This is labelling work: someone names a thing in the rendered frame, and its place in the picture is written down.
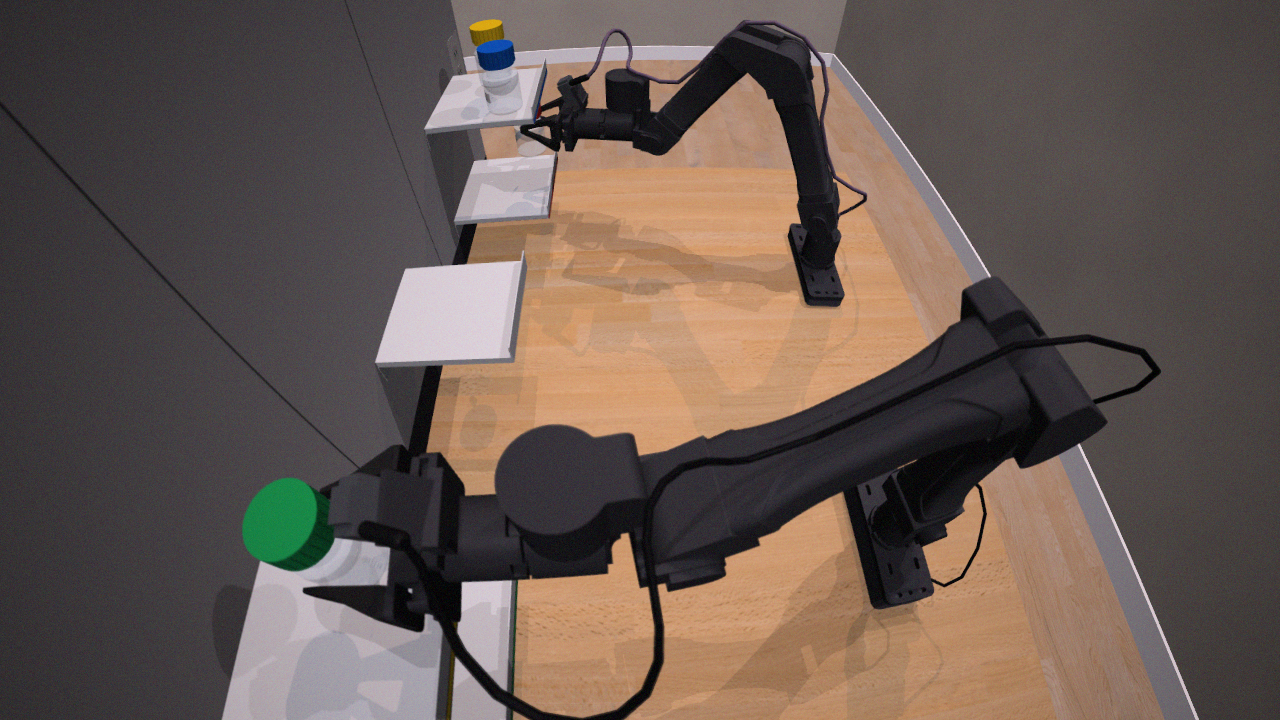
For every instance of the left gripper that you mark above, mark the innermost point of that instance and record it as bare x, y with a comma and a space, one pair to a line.
470, 533

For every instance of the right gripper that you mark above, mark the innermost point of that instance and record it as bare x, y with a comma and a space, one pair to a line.
580, 123

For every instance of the white bottle with green cap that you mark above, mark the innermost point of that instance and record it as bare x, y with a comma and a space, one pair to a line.
285, 525

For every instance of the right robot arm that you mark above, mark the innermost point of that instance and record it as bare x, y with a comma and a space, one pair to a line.
780, 70

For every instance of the clear bottle with blue cap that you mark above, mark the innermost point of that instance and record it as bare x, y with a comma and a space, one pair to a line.
500, 77

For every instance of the white bottle with yellow cap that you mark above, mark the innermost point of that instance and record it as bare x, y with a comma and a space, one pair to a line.
485, 31

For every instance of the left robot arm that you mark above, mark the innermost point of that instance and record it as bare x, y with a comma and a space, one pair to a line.
566, 492

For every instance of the clear glass bottle with red cap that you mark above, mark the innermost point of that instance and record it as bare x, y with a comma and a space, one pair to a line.
528, 147

